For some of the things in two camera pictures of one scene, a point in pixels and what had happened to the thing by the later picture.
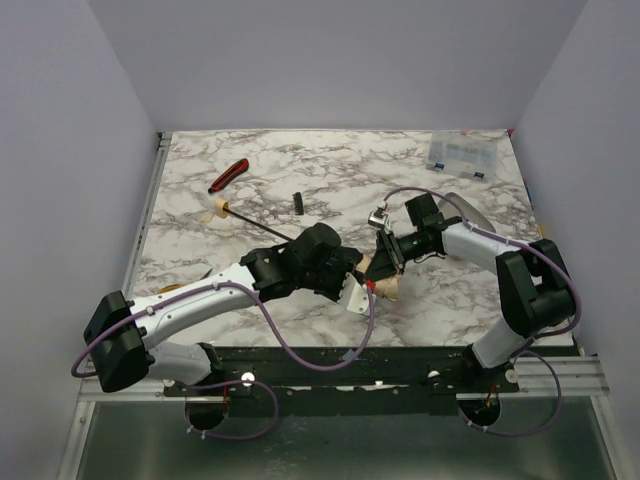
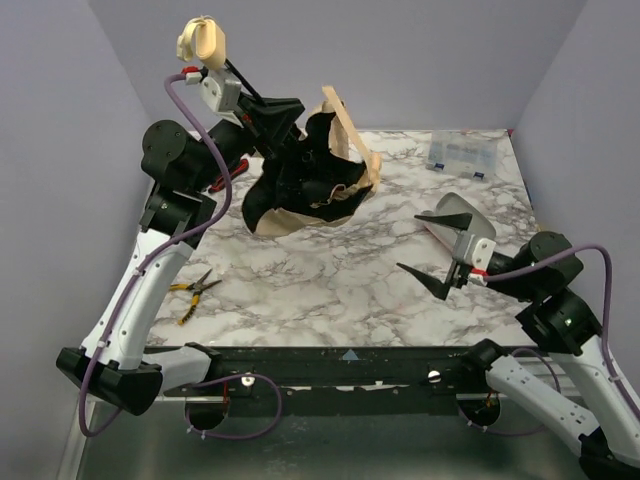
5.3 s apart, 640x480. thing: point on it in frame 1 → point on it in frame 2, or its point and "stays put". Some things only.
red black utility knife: (229, 175) stays put
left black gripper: (343, 267) → (267, 126)
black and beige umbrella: (386, 285) → (322, 174)
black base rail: (346, 379) stays put
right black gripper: (391, 250) → (454, 270)
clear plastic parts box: (466, 153) stays put
